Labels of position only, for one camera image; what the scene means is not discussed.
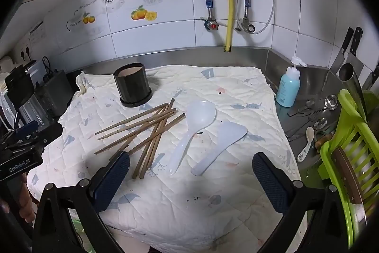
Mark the blue soap pump bottle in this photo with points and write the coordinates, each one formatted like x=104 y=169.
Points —
x=288 y=90

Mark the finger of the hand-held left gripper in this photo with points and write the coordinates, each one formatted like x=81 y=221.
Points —
x=26 y=130
x=50 y=133

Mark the white ceramic printed spoon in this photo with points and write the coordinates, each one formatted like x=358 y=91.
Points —
x=308 y=140

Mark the small metal measuring ladle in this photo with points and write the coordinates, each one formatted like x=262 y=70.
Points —
x=331 y=101

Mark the dark grey box appliance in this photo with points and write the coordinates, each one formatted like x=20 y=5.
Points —
x=54 y=93

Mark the black blender appliance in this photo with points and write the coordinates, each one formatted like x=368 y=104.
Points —
x=17 y=82

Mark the metal water valve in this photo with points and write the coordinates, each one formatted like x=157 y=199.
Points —
x=247 y=25

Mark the pile of wooden chopsticks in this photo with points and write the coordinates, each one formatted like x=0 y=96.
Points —
x=161 y=118

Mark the person's left hand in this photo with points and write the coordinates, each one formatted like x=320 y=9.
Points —
x=28 y=205

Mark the cream quilted printed mat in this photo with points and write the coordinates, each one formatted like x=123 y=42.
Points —
x=183 y=205

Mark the black wall plug socket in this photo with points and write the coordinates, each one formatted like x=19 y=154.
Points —
x=26 y=53

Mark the white plastic rice ladle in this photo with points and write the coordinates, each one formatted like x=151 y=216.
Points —
x=201 y=115

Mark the green plastic dish rack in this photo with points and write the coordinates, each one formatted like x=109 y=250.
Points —
x=349 y=137

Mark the white plastic rice paddle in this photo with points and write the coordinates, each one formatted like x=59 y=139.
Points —
x=231 y=133

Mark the metal spoon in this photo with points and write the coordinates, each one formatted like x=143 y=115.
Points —
x=320 y=123
x=310 y=104

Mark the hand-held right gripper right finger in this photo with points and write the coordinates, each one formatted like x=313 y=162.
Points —
x=271 y=184

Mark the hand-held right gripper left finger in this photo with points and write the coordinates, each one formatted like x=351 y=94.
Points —
x=114 y=179

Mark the flat metal slotted utensil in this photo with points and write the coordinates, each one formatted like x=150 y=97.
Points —
x=305 y=114

